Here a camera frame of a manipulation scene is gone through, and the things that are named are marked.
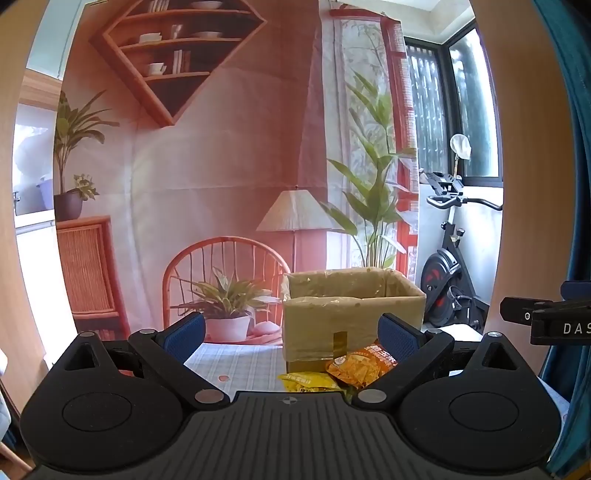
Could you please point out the wooden panel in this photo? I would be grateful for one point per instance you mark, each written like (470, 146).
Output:
(531, 184)

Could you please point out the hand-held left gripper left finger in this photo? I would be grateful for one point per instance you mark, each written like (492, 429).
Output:
(184, 336)

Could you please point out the taped brown cardboard box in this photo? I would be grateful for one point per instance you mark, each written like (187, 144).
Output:
(318, 323)

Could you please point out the pale blue bucket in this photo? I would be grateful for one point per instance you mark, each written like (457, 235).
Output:
(45, 194)

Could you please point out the white cabinet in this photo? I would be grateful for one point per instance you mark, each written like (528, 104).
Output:
(32, 277)

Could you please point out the printed room wall poster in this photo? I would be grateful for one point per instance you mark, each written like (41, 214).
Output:
(221, 161)

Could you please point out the black exercise bike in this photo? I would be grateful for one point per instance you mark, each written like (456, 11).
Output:
(445, 272)

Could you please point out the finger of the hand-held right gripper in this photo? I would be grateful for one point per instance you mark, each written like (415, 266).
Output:
(517, 311)

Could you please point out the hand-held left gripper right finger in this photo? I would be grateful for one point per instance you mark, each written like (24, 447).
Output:
(397, 336)

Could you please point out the dark framed window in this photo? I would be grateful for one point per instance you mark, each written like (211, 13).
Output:
(475, 92)

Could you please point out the blue checked strawberry tablecloth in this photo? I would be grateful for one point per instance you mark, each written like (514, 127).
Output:
(249, 364)

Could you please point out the yellow snack packet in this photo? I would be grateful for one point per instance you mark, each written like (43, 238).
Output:
(307, 382)

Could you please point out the white round object on rod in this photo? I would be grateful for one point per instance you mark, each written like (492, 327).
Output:
(461, 145)

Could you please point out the orange snack packet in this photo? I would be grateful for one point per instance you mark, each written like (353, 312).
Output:
(360, 364)

